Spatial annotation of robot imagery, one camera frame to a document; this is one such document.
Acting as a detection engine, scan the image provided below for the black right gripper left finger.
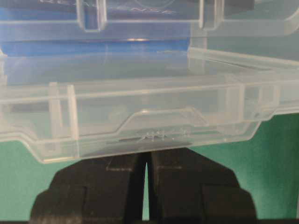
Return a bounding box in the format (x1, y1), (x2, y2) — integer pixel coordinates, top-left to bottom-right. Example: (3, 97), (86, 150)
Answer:
(30, 153), (145, 222)

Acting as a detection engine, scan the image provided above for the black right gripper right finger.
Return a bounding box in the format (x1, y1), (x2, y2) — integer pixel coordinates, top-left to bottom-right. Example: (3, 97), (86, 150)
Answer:
(148, 148), (257, 222)

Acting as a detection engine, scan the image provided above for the clear plastic box lid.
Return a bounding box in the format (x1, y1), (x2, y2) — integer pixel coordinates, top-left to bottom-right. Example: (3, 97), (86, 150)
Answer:
(0, 48), (299, 164)

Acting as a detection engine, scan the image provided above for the clear plastic storage box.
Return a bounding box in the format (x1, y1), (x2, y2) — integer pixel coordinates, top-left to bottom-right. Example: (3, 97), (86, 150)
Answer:
(0, 0), (299, 70)

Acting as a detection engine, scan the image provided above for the blue foam insert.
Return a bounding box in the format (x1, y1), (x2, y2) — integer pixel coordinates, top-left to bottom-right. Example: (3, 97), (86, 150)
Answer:
(0, 0), (199, 57)

